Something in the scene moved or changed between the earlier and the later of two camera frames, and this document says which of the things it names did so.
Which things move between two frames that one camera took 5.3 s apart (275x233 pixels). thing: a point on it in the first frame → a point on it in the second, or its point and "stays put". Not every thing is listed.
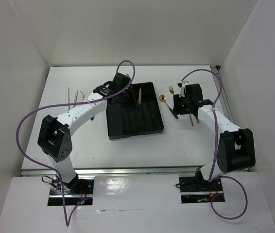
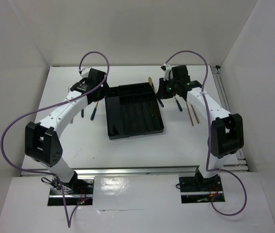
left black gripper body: x=128 y=100 → x=103 y=91
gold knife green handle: x=152 y=116 stays put
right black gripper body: x=181 y=104 → x=168 y=88
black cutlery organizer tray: x=126 y=119 stays put
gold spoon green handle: x=163 y=98 → x=150 y=81
